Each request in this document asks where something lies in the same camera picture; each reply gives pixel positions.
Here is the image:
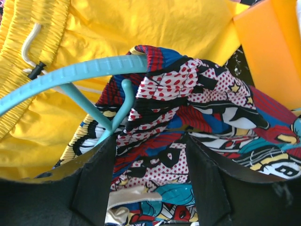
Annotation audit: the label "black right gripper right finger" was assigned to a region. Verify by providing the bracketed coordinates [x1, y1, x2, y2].
[184, 134, 301, 226]

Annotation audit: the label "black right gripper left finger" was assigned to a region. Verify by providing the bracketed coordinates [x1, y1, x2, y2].
[0, 135, 116, 226]

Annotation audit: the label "comic print shorts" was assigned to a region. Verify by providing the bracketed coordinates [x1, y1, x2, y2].
[53, 44, 301, 226]

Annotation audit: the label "teal plastic hanger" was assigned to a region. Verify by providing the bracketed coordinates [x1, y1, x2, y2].
[0, 55, 147, 143]

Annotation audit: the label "yellow shorts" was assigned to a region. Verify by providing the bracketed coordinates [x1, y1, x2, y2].
[0, 0, 248, 179]

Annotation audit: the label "yellow plastic tray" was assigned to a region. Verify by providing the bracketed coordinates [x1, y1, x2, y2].
[233, 0, 301, 109]

